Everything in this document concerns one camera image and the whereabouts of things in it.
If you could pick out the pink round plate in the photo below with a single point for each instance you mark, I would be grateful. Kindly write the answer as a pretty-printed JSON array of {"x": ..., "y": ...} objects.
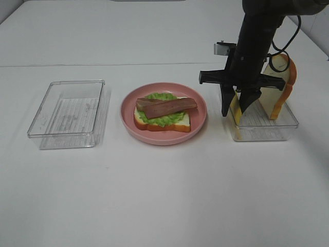
[{"x": 163, "y": 138}]

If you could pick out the yellow cheese slice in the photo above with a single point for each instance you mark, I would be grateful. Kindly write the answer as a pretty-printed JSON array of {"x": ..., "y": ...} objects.
[{"x": 236, "y": 109}]

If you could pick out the clear plastic tray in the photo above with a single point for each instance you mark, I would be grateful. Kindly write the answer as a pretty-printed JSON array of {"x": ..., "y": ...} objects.
[
  {"x": 72, "y": 114},
  {"x": 255, "y": 126}
]

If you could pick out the green lettuce leaf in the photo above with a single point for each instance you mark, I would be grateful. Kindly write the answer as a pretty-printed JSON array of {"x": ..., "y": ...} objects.
[{"x": 178, "y": 118}]

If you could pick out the bacon strip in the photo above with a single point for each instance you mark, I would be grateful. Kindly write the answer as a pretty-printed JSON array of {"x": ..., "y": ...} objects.
[
  {"x": 141, "y": 102},
  {"x": 168, "y": 107}
]

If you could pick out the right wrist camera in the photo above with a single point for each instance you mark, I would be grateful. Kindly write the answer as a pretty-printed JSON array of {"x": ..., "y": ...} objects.
[{"x": 223, "y": 49}]

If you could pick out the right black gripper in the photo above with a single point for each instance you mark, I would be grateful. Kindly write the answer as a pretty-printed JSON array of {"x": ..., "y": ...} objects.
[{"x": 245, "y": 63}]

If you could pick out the bread slice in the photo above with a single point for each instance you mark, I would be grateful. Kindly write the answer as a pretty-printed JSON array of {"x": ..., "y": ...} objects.
[
  {"x": 272, "y": 100},
  {"x": 154, "y": 128}
]

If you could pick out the left clear plastic tray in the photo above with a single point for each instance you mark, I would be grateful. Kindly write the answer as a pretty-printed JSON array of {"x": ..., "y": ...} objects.
[{"x": 72, "y": 114}]

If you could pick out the right clear plastic tray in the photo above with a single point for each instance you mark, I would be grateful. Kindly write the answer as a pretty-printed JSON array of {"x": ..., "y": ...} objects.
[{"x": 255, "y": 126}]

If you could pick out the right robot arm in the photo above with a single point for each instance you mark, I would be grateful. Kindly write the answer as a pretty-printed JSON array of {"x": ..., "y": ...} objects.
[{"x": 282, "y": 8}]

